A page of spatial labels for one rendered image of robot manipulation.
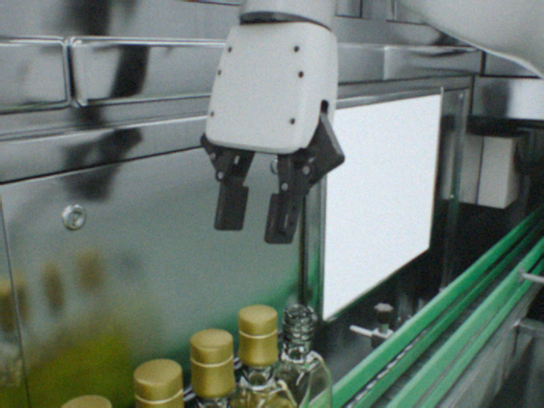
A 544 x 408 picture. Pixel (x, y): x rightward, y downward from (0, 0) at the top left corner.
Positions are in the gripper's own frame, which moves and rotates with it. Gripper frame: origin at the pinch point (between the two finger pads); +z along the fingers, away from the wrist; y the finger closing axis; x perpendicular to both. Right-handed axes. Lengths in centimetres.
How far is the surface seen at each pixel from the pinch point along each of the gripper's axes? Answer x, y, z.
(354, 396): 32.5, -3.8, 25.1
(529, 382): 110, 5, 37
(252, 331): 1.1, 0.7, 10.0
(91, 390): -4.6, -12.4, 19.0
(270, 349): 2.9, 1.7, 11.5
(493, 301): 66, 3, 13
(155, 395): -9.7, 1.5, 12.8
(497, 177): 109, -12, -11
